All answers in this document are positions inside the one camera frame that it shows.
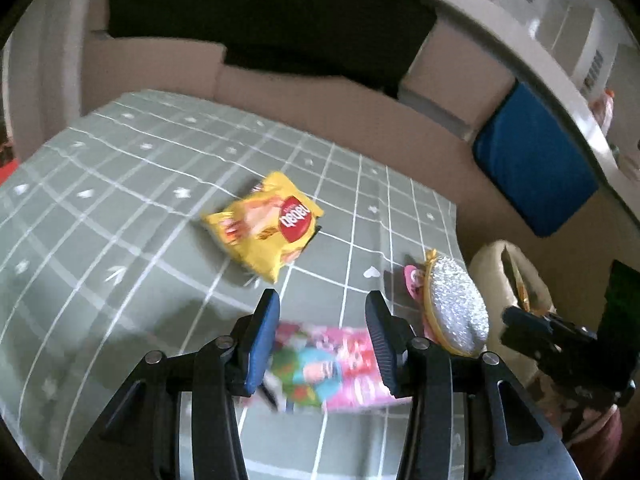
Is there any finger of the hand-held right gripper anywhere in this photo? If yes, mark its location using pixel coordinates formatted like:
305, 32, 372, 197
500, 305, 551, 361

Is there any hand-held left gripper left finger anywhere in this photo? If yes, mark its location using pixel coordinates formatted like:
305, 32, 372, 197
62, 288, 281, 480

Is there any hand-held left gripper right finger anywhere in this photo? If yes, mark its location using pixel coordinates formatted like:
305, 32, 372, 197
365, 289, 581, 480

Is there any pink cartoon packet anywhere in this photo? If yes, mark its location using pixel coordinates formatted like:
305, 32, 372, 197
261, 322, 402, 414

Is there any silver bubble pouch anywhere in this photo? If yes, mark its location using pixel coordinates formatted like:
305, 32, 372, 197
422, 249, 491, 359

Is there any person's right forearm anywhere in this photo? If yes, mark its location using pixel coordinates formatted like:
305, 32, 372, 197
562, 400, 627, 467

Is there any pink round-label wrapper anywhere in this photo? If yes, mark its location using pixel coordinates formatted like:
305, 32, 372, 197
403, 263, 442, 342

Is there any yellow snack packet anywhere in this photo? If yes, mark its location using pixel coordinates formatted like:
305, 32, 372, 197
201, 171, 325, 284

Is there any blue cushion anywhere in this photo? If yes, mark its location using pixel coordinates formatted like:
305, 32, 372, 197
472, 80, 600, 239

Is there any green checked tablecloth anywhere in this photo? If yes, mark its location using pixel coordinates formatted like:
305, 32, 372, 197
0, 88, 459, 480

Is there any pink bottle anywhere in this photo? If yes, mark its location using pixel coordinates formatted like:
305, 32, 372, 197
588, 87, 616, 136

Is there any white appliance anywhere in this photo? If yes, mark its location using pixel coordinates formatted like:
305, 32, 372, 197
527, 0, 624, 107

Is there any grey table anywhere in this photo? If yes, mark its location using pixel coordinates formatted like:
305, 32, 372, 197
0, 0, 640, 202

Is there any black cloth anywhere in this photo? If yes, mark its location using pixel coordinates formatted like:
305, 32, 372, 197
107, 0, 439, 100

